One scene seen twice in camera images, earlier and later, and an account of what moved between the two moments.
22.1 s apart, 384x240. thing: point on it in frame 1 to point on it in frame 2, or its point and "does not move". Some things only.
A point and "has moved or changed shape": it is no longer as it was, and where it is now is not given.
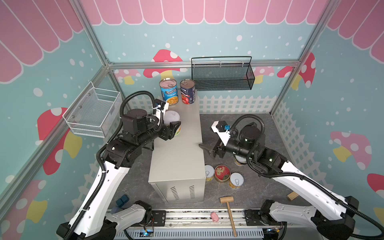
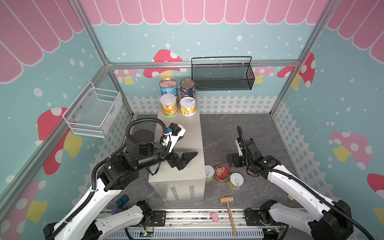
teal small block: [121, 201] does not move
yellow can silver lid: [236, 180] does not move
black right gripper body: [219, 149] to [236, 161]
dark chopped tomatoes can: [187, 88] does not move
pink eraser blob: [214, 216] does not move
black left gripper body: [165, 132] to [172, 159]
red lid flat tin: [222, 173] does not move
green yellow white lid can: [172, 116] has moved or changed shape
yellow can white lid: [209, 170] does not move
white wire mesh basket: [94, 112] does not move
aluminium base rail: [196, 225] does not move
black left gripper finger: [174, 125] to [185, 159]
